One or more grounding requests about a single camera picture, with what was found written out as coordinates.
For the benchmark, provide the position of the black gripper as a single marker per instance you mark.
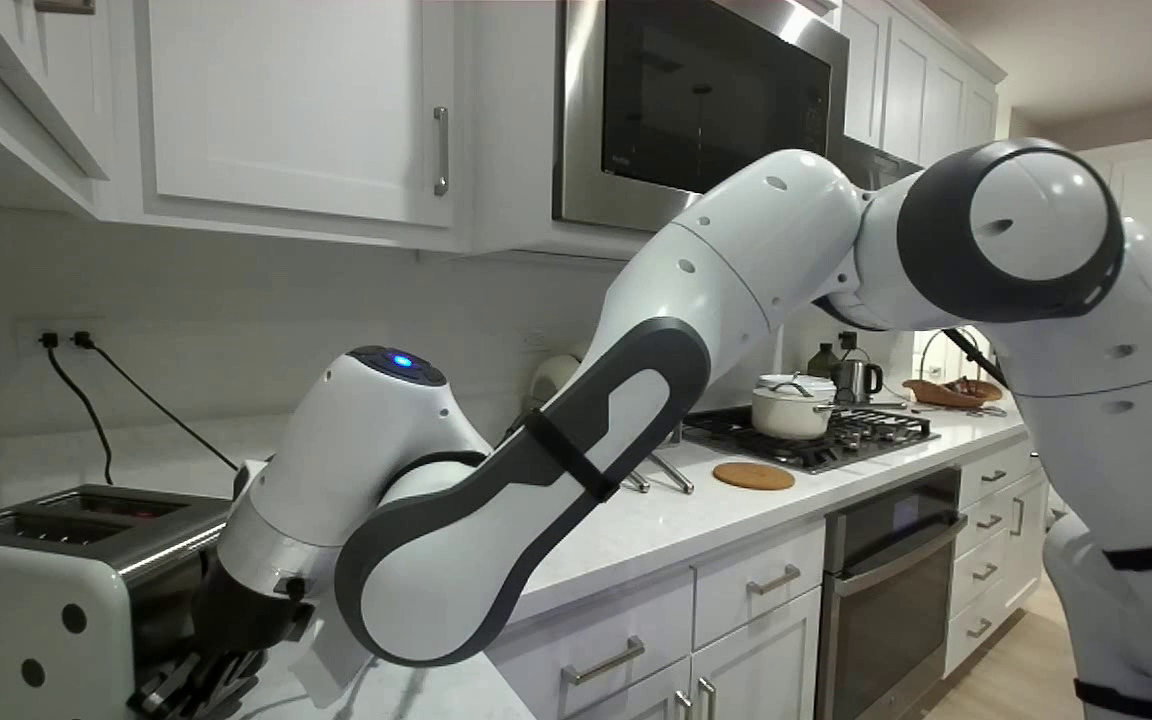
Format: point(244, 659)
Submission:
point(256, 616)

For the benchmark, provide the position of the silver toaster with dotted side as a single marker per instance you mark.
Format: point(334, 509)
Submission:
point(18, 613)

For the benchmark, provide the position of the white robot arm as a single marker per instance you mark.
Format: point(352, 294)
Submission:
point(737, 266)

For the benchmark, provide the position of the round cork trivet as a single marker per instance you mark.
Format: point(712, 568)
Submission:
point(754, 475)

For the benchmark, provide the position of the white upper cabinet door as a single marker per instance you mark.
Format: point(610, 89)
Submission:
point(282, 105)

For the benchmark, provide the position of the white microwave cabinet surround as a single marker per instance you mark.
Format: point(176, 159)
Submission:
point(509, 120)

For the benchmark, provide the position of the white lidded pot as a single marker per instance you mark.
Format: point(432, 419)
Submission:
point(795, 411)

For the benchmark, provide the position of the stainless steel oven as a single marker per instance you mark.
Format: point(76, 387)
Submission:
point(891, 641)

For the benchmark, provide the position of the dark green bottle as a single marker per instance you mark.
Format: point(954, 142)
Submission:
point(822, 363)

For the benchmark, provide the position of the black gas stove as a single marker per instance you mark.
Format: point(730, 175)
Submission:
point(859, 435)

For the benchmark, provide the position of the dark metal kettle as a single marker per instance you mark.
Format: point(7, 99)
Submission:
point(859, 375)

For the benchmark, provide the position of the stainless steel microwave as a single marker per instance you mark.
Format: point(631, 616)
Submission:
point(711, 94)

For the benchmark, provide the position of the brown woven basket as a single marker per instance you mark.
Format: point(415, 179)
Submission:
point(956, 392)

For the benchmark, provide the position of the dark range hood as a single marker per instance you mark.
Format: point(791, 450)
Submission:
point(883, 163)

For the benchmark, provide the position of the white upper cabinet row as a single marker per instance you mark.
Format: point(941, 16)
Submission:
point(923, 80)

